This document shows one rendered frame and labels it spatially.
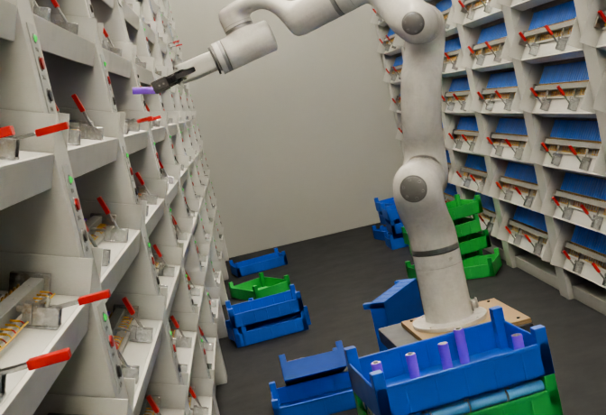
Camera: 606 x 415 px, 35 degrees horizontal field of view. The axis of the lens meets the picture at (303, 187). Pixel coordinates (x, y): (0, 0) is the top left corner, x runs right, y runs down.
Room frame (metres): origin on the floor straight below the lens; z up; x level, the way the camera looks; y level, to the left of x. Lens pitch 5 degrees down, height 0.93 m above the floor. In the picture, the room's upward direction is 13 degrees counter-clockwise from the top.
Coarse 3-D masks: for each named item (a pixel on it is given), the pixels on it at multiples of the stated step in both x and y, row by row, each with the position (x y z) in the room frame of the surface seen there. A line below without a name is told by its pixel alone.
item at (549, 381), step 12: (552, 384) 1.53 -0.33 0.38; (528, 396) 1.52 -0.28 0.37; (540, 396) 1.52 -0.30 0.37; (552, 396) 1.53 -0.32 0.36; (360, 408) 1.65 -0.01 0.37; (492, 408) 1.51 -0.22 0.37; (504, 408) 1.51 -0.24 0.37; (516, 408) 1.52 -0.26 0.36; (528, 408) 1.52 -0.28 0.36; (540, 408) 1.52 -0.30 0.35; (552, 408) 1.53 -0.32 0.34
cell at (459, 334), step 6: (456, 330) 1.67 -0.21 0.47; (462, 330) 1.67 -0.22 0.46; (456, 336) 1.67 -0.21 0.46; (462, 336) 1.67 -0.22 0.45; (456, 342) 1.67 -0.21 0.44; (462, 342) 1.67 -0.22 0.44; (462, 348) 1.67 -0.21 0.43; (462, 354) 1.67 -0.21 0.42; (468, 354) 1.67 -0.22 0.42; (462, 360) 1.67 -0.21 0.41; (468, 360) 1.67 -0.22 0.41
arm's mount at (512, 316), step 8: (480, 304) 2.48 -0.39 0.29; (488, 304) 2.46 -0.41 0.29; (496, 304) 2.45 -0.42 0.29; (504, 304) 2.43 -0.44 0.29; (488, 312) 2.39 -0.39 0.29; (504, 312) 2.35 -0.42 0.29; (512, 312) 2.34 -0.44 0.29; (520, 312) 2.32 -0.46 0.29; (408, 320) 2.48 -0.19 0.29; (488, 320) 2.31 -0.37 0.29; (512, 320) 2.27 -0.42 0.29; (520, 320) 2.26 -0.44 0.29; (528, 320) 2.26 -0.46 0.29; (408, 328) 2.41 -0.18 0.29; (416, 336) 2.33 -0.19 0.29; (424, 336) 2.30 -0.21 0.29; (432, 336) 2.29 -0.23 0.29
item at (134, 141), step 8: (120, 112) 2.02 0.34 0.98; (128, 112) 2.62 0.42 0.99; (136, 112) 2.62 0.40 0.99; (144, 112) 2.63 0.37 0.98; (120, 120) 2.02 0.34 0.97; (128, 120) 2.61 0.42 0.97; (136, 120) 2.62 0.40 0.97; (144, 128) 2.63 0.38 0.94; (128, 136) 2.12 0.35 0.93; (136, 136) 2.31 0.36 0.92; (144, 136) 2.53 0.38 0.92; (128, 144) 2.14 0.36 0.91; (136, 144) 2.33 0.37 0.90; (144, 144) 2.55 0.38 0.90; (128, 152) 2.15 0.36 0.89
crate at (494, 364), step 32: (352, 352) 1.66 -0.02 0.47; (384, 352) 1.68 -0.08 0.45; (416, 352) 1.69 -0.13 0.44; (480, 352) 1.71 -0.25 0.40; (512, 352) 1.52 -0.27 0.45; (544, 352) 1.53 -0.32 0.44; (352, 384) 1.67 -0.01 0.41; (384, 384) 1.48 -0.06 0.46; (416, 384) 1.49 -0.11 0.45; (448, 384) 1.50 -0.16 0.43; (480, 384) 1.51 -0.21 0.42; (512, 384) 1.52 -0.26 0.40
